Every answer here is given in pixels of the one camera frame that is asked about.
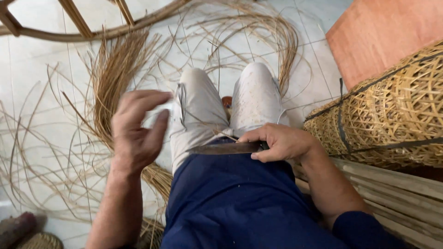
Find person's left hand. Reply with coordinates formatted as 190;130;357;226
110;89;174;174

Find person's right hand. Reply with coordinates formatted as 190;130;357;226
237;123;318;163

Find dark metal knife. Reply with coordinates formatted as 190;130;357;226
187;141;270;155

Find heap of thin rattan strips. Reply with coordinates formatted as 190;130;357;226
0;0;313;249

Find brown wooden stool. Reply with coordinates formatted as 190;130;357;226
221;96;233;120

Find person's blue shirt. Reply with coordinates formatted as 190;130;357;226
160;136;412;249

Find person's white trousers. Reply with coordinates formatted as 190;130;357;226
144;62;291;175

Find stack of woven rattan baskets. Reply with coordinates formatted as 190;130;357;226
303;40;443;171

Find pile of split bamboo slats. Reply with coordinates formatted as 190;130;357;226
293;157;443;249

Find small woven rattan item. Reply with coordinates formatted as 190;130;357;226
15;232;64;249

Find reddish plywood board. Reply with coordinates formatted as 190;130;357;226
325;0;443;91

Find bent rattan frame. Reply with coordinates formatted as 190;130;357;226
0;0;194;43

